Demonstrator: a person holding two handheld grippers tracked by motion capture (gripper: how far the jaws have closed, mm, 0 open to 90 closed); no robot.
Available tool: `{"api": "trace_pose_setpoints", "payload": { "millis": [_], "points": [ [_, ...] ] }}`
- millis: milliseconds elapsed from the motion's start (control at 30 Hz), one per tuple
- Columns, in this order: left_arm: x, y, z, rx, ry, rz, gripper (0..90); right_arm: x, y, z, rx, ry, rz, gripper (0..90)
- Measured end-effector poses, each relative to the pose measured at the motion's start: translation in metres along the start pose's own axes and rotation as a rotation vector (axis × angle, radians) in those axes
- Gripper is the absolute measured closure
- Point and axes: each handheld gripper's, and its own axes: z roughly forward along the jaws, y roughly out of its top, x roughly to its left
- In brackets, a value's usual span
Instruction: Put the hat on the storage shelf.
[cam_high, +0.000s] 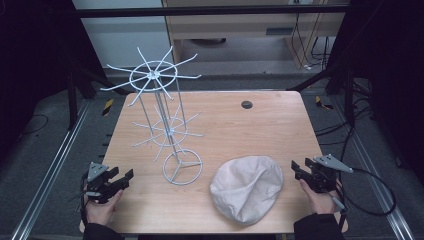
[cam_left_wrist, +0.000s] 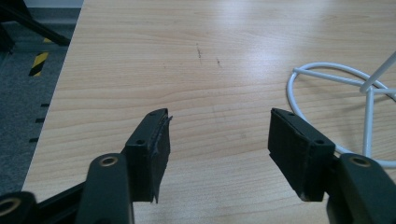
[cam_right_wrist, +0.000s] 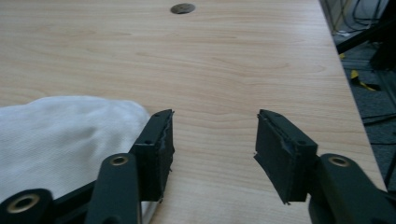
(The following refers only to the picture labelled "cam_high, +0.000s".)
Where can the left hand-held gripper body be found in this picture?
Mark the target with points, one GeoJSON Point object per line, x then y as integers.
{"type": "Point", "coordinates": [97, 180]}

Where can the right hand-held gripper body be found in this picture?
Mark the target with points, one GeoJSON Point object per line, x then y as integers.
{"type": "Point", "coordinates": [325, 173]}

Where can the white cloth hat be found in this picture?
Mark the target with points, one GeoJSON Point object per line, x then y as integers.
{"type": "Point", "coordinates": [245, 190]}

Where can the person's right hand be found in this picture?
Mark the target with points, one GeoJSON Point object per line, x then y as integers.
{"type": "Point", "coordinates": [320, 201]}

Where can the person's left hand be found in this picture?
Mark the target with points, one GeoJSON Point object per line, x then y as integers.
{"type": "Point", "coordinates": [101, 211]}

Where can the yellow black striped tape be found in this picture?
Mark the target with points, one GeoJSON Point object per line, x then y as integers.
{"type": "Point", "coordinates": [107, 106]}
{"type": "Point", "coordinates": [322, 102]}

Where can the black round table grommet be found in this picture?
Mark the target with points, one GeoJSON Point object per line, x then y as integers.
{"type": "Point", "coordinates": [246, 104]}

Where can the black metal stand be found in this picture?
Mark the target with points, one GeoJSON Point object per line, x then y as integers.
{"type": "Point", "coordinates": [80, 86]}
{"type": "Point", "coordinates": [340, 80]}

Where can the white cabinet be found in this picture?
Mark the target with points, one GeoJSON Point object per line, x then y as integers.
{"type": "Point", "coordinates": [123, 40]}

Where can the light wooden desk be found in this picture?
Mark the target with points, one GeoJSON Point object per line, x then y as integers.
{"type": "Point", "coordinates": [233, 28]}

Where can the metal floor rail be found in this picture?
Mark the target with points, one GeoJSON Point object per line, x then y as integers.
{"type": "Point", "coordinates": [376, 186]}
{"type": "Point", "coordinates": [50, 173]}

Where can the black horizontal frame bar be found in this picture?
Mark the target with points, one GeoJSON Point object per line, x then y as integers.
{"type": "Point", "coordinates": [200, 11]}

